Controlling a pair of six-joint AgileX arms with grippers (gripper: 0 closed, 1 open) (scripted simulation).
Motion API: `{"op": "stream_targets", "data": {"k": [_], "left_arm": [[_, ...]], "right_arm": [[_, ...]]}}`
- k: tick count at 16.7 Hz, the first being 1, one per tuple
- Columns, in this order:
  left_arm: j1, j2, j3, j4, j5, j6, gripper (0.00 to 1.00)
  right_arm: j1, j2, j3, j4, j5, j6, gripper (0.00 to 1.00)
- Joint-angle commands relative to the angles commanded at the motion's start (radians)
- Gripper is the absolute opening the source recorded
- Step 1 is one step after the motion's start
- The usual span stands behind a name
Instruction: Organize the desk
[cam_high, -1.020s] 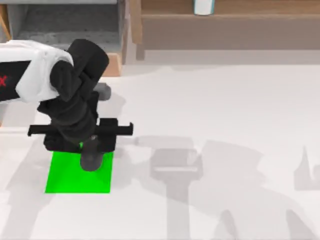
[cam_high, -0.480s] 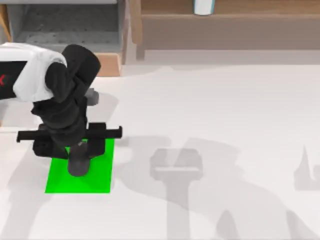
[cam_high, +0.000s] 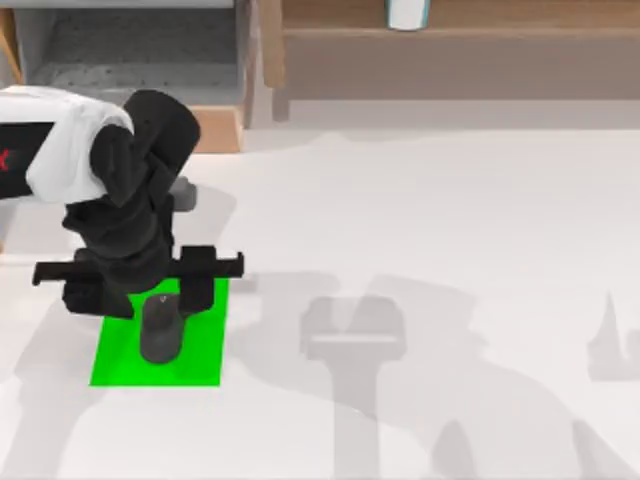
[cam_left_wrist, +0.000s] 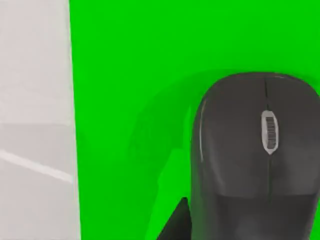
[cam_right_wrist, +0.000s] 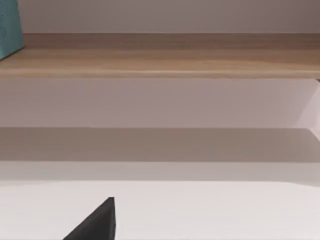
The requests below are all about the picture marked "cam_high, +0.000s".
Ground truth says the flat green square mat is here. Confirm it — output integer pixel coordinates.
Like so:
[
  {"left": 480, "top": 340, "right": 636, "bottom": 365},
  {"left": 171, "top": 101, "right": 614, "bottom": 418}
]
[{"left": 88, "top": 276, "right": 231, "bottom": 388}]

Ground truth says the pale grey rounded box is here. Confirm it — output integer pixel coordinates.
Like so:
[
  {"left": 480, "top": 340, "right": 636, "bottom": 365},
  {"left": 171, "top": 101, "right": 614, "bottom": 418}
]
[{"left": 171, "top": 176, "right": 200, "bottom": 212}]

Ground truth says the pale wooden drawer front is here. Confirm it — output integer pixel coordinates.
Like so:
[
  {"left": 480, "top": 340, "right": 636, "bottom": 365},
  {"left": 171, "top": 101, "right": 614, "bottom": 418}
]
[{"left": 187, "top": 103, "right": 247, "bottom": 154}]

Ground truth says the grey pierced drawer inside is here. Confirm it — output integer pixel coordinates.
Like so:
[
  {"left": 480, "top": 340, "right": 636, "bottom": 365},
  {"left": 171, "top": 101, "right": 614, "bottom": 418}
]
[{"left": 23, "top": 0, "right": 247, "bottom": 103}]

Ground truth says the wooden cupboard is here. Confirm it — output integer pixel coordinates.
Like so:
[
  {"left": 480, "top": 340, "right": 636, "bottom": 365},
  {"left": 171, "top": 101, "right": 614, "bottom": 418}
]
[{"left": 0, "top": 8, "right": 25, "bottom": 87}]

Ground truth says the wooden open shelf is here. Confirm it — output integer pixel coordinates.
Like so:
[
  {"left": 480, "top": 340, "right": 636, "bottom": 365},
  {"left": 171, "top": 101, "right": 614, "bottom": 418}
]
[{"left": 263, "top": 0, "right": 640, "bottom": 123}]

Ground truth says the white and blue cup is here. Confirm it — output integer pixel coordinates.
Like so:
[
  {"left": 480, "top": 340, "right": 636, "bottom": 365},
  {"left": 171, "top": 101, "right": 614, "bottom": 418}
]
[{"left": 383, "top": 0, "right": 432, "bottom": 33}]

